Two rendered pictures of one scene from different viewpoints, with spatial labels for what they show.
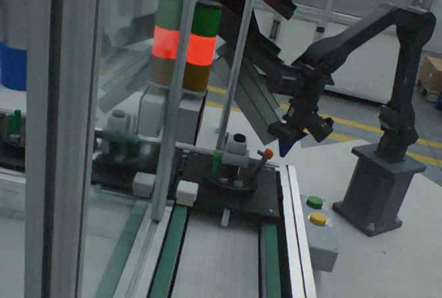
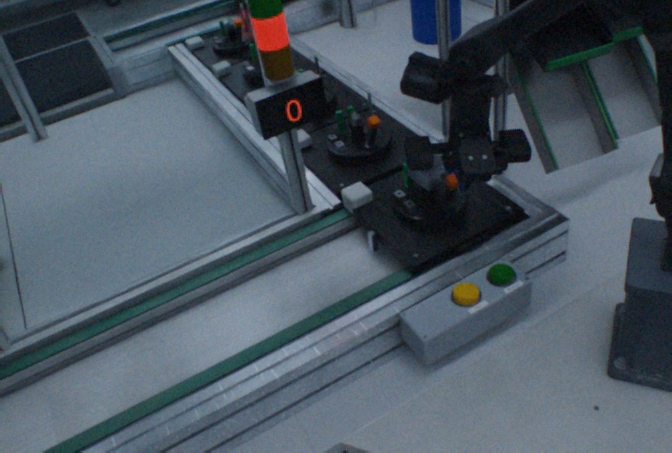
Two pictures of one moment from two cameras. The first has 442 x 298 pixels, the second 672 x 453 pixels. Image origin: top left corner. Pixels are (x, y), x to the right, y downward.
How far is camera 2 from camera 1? 0.98 m
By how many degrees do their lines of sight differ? 58
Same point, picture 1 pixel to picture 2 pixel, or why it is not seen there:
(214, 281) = (287, 294)
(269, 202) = (432, 245)
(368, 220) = (621, 351)
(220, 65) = not seen: hidden behind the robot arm
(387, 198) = (641, 328)
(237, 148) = not seen: hidden behind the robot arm
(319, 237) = (430, 313)
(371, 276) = (512, 415)
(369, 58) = not seen: outside the picture
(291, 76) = (418, 74)
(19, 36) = not seen: outside the picture
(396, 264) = (588, 432)
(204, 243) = (332, 258)
